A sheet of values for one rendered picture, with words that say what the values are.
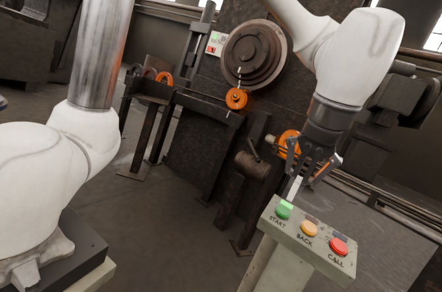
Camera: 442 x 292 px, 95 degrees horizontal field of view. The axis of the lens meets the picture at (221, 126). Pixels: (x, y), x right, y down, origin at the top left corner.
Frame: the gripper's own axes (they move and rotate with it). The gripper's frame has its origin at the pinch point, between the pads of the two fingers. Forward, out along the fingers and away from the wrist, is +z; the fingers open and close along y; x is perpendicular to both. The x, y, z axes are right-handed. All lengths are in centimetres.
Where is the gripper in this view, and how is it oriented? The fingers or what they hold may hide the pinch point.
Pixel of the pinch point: (294, 188)
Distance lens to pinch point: 59.1
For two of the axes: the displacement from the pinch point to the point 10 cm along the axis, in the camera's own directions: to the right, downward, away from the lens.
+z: -1.6, 8.6, 4.9
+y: -8.1, -4.0, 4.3
